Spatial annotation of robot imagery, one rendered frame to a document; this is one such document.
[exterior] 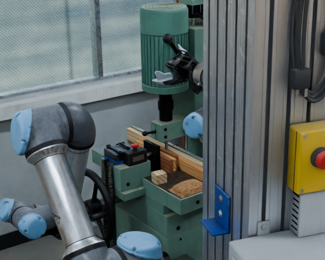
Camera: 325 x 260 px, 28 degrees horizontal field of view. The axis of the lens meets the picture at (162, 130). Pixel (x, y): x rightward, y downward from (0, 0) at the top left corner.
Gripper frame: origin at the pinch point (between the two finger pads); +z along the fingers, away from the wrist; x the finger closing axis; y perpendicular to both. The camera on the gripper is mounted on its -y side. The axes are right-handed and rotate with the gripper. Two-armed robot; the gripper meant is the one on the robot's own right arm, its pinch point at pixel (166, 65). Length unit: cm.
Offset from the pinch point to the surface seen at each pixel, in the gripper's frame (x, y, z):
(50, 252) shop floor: 80, -106, 118
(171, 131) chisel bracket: 12.1, -27.7, 8.7
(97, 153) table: 34, -29, 37
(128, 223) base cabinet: 48, -46, 16
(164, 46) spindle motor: -5.9, 2.0, 5.6
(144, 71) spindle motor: 3.3, -3.5, 12.9
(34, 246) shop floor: 84, -103, 129
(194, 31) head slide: -18.5, -4.0, 5.6
